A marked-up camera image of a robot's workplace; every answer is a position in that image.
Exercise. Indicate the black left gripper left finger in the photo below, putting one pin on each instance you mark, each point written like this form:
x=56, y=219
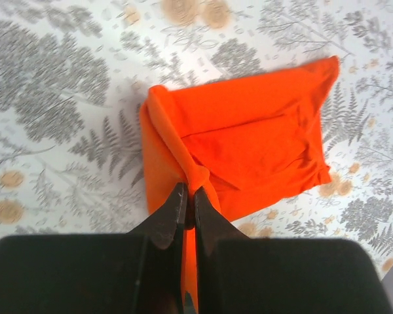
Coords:
x=135, y=272

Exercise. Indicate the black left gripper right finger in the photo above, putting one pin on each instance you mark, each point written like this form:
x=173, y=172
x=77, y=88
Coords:
x=239, y=274

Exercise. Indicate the orange t shirt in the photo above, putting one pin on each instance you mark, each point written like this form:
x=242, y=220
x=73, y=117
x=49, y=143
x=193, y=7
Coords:
x=248, y=142

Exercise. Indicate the floral patterned table mat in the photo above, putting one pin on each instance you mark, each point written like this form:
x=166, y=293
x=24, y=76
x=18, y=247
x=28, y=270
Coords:
x=74, y=73

